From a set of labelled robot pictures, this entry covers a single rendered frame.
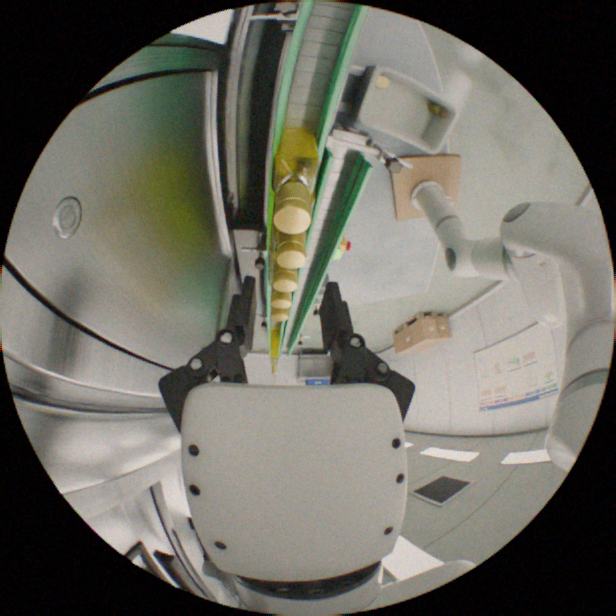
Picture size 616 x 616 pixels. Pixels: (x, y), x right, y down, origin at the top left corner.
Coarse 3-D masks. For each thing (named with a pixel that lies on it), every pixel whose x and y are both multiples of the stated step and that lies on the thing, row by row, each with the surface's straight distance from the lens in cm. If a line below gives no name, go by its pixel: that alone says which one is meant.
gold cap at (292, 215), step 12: (288, 192) 20; (300, 192) 20; (276, 204) 20; (288, 204) 18; (300, 204) 18; (276, 216) 18; (288, 216) 18; (300, 216) 18; (288, 228) 19; (300, 228) 19
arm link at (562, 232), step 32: (512, 224) 26; (544, 224) 22; (576, 224) 19; (544, 256) 21; (576, 256) 18; (608, 256) 18; (576, 288) 19; (608, 288) 19; (576, 320) 21; (608, 320) 21; (576, 352) 20; (608, 352) 19
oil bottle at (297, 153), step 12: (288, 132) 37; (300, 132) 38; (312, 132) 39; (288, 144) 30; (300, 144) 30; (312, 144) 31; (276, 156) 25; (288, 156) 25; (300, 156) 25; (312, 156) 26; (276, 168) 24; (288, 168) 24; (300, 168) 24; (312, 168) 24; (276, 180) 24; (312, 180) 24; (276, 192) 26; (312, 192) 26
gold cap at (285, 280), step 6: (276, 264) 28; (276, 270) 28; (282, 270) 27; (288, 270) 27; (294, 270) 28; (276, 276) 27; (282, 276) 26; (288, 276) 26; (294, 276) 27; (276, 282) 27; (282, 282) 27; (288, 282) 26; (294, 282) 27; (276, 288) 28; (282, 288) 28; (288, 288) 28; (294, 288) 28
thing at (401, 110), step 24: (384, 72) 51; (384, 96) 57; (408, 96) 59; (432, 96) 56; (360, 120) 48; (384, 120) 57; (408, 120) 60; (432, 120) 63; (456, 120) 58; (432, 144) 59
